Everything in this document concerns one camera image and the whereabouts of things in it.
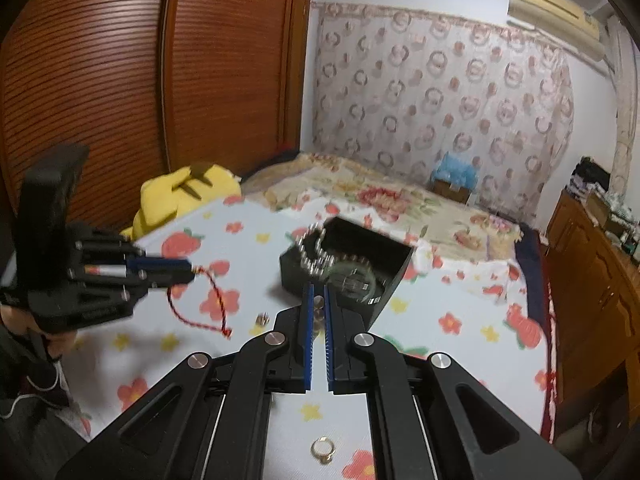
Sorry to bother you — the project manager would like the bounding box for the red string bracelet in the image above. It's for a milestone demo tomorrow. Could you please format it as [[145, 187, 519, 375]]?
[[167, 264, 236, 338]]

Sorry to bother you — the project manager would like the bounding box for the green jade bangle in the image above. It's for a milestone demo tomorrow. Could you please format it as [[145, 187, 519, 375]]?
[[323, 256, 384, 304]]

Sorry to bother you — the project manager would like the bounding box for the white pearl bracelet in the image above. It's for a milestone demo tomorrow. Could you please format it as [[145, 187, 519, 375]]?
[[292, 224, 336, 281]]

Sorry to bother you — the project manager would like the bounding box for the black jewelry box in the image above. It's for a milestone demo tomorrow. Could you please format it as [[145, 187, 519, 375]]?
[[279, 217, 413, 327]]

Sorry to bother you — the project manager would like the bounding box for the left hand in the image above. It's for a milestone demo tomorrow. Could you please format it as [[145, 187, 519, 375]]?
[[1, 306, 77, 359]]

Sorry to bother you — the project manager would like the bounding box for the yellow pikachu plush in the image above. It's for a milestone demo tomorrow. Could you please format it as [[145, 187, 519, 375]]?
[[120, 162, 242, 240]]

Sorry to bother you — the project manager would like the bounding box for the small gold earring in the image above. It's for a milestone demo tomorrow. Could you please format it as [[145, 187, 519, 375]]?
[[255, 313, 269, 327]]

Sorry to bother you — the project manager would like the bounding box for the strawberry flower print blanket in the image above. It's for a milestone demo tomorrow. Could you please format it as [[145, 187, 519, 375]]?
[[58, 198, 576, 479]]

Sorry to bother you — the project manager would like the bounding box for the floral bed quilt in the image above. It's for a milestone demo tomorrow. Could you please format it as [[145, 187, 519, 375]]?
[[241, 153, 523, 261]]

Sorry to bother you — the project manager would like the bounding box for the wooden sideboard cabinet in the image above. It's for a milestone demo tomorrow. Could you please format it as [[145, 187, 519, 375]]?
[[544, 191, 639, 425]]

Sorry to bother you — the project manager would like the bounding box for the blue bag on box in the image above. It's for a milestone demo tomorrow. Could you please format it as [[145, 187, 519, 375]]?
[[430, 153, 478, 204]]

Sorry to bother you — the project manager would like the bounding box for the pile of folded clothes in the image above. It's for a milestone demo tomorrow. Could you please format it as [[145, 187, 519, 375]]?
[[566, 156, 611, 198]]

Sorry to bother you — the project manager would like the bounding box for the patterned lace curtain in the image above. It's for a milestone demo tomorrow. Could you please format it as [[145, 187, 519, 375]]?
[[312, 2, 574, 222]]

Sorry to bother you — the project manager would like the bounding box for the gold ring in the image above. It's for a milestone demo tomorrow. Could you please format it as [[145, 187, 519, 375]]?
[[309, 434, 338, 466]]

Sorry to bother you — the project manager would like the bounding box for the wall air conditioner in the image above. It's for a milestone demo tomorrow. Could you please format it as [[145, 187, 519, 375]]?
[[508, 0, 606, 62]]

